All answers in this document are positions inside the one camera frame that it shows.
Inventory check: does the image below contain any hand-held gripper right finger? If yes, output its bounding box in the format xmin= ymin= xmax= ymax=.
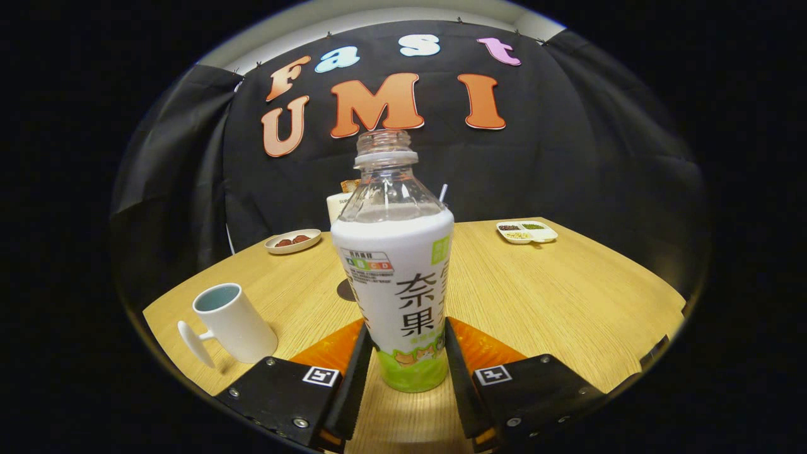
xmin=444 ymin=317 xmax=609 ymax=453

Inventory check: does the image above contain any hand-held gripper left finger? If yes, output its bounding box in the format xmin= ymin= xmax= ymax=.
xmin=214 ymin=318 xmax=374 ymax=453

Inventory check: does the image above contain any clear juice bottle white label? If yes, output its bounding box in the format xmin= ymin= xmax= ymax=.
xmin=330 ymin=129 xmax=455 ymax=393

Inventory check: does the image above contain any white cup with handle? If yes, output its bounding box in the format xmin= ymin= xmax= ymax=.
xmin=177 ymin=282 xmax=279 ymax=370

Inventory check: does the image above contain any wooden table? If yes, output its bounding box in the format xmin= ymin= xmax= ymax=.
xmin=142 ymin=217 xmax=687 ymax=454

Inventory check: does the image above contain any round plate with red snacks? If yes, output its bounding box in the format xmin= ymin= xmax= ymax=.
xmin=264 ymin=228 xmax=322 ymax=255

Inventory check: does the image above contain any divided white dish with beans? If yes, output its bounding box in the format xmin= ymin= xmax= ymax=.
xmin=496 ymin=220 xmax=559 ymax=245

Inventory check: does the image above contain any white toaster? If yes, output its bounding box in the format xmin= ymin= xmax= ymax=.
xmin=326 ymin=189 xmax=363 ymax=226

